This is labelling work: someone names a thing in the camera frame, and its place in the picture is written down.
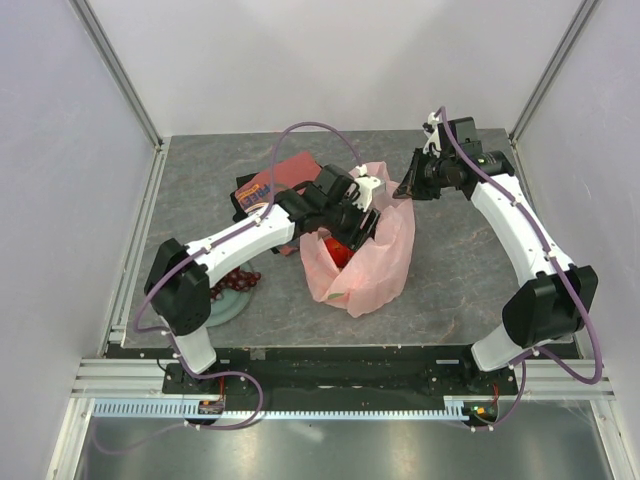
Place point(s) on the front aluminium rail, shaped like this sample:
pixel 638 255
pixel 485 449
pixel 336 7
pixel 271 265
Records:
pixel 542 380

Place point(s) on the white slotted cable duct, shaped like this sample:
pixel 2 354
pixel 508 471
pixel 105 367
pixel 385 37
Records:
pixel 445 409

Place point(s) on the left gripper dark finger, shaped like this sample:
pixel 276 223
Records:
pixel 356 239
pixel 368 224

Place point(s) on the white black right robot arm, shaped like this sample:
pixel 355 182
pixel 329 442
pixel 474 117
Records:
pixel 555 294

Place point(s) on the left aluminium frame post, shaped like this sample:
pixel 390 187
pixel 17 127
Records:
pixel 103 45

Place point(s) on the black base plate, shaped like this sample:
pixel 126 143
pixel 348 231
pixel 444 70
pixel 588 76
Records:
pixel 229 359

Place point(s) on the aluminium frame post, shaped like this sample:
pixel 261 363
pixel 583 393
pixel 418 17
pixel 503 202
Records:
pixel 103 45
pixel 577 25

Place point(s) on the red apple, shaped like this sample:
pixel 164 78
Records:
pixel 339 253

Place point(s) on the pink plastic bag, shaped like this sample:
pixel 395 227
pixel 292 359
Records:
pixel 377 272

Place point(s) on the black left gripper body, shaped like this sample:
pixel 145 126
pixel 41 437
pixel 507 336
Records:
pixel 344 221

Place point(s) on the dark red grape bunch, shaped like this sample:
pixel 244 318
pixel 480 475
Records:
pixel 238 280

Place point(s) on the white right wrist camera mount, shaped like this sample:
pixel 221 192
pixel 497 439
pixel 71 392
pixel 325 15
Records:
pixel 437 140

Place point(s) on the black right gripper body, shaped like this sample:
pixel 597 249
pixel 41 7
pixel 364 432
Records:
pixel 432 174

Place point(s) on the grey green plate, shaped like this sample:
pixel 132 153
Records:
pixel 230 306

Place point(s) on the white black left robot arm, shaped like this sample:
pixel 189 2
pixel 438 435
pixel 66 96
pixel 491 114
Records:
pixel 178 287

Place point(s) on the right aluminium frame post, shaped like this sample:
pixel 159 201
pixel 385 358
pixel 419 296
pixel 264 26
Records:
pixel 577 25

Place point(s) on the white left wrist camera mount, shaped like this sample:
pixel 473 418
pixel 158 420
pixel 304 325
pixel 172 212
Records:
pixel 367 188

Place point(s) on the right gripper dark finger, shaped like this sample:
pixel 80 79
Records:
pixel 408 180
pixel 414 191

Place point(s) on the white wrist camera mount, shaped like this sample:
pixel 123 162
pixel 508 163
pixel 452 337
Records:
pixel 437 140
pixel 367 188

